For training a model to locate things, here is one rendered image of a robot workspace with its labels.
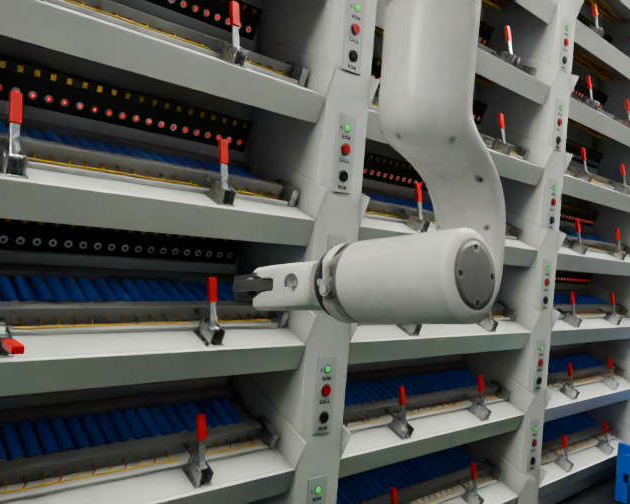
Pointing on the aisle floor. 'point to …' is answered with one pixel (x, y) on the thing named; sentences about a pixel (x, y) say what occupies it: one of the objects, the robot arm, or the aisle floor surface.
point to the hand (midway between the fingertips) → (257, 288)
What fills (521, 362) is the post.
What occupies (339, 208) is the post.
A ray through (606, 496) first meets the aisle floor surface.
